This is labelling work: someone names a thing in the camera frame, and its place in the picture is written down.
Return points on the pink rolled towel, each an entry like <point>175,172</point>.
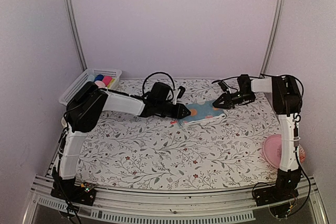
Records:
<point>106,80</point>

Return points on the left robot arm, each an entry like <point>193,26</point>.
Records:
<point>83,112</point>

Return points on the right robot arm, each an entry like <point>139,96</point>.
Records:
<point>286,92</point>

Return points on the floral tablecloth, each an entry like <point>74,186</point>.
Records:
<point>156,153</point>

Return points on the light blue towel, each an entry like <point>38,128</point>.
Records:
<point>201,112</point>

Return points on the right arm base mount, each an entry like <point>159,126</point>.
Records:
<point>265,194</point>

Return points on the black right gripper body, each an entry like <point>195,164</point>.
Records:
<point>240,98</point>

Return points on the red patterned bowl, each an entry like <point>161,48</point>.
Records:
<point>302,154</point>

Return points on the pink plate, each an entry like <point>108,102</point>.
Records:
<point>272,150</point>

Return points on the pink towel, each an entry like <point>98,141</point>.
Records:
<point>100,84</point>
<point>106,80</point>

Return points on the front aluminium rail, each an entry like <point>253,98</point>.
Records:
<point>230,205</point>

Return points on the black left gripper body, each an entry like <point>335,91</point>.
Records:
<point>163,110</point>

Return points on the dark blue rolled towel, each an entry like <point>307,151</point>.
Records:
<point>99,77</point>

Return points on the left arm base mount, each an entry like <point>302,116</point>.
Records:
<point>78,195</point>

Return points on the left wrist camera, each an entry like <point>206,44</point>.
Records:
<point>177,93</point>

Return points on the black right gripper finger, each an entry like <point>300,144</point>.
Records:
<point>223,99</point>
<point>222,105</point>

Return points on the yellow rolled towel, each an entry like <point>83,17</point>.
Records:
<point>110,84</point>

